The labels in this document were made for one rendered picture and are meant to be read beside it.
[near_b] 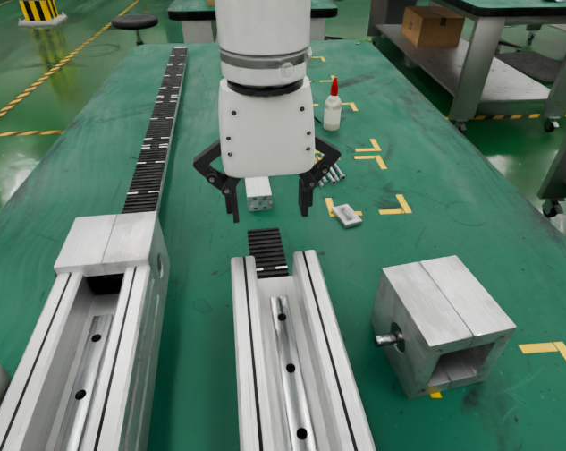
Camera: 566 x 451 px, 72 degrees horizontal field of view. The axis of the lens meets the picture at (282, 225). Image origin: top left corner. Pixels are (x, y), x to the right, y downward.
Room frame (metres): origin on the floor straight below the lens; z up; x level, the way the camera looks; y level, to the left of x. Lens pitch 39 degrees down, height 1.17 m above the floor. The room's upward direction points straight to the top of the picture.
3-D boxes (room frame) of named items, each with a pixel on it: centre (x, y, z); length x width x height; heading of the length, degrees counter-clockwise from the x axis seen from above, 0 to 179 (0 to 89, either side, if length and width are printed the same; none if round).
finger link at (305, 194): (0.39, -0.04, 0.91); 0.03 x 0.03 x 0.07; 8
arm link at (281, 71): (0.39, 0.01, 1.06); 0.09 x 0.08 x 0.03; 98
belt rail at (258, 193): (1.00, 0.10, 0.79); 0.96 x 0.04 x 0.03; 8
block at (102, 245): (0.35, 0.22, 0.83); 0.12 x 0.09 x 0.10; 98
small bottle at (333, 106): (0.85, -0.11, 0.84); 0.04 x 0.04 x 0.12
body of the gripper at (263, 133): (0.39, 0.02, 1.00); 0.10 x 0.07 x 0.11; 98
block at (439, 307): (0.26, -0.15, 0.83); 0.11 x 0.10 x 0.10; 103
